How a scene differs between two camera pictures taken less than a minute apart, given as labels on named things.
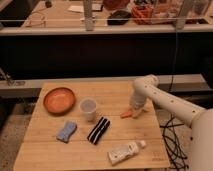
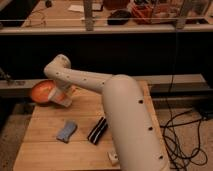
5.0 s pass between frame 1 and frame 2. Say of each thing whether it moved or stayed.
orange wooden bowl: moved
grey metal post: stayed
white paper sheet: stayed
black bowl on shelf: stayed
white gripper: moved
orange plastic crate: stayed
